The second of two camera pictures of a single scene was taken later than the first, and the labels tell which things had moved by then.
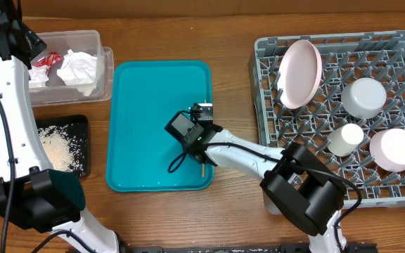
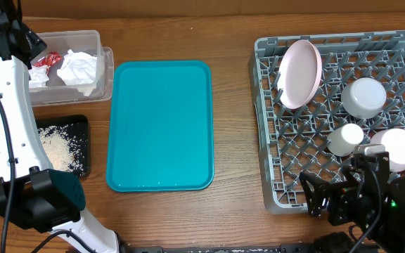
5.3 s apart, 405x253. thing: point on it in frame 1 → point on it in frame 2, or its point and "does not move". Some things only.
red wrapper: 50,59 does not move
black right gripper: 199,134 → 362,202
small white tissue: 39,76 does not move
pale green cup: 344,140 does not move
